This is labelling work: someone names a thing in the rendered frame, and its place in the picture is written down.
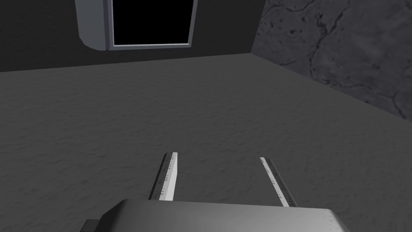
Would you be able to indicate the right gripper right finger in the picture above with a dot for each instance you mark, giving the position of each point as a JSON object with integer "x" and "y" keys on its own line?
{"x": 279, "y": 183}

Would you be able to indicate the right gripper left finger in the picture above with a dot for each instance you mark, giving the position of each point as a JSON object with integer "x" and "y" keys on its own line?
{"x": 166, "y": 180}

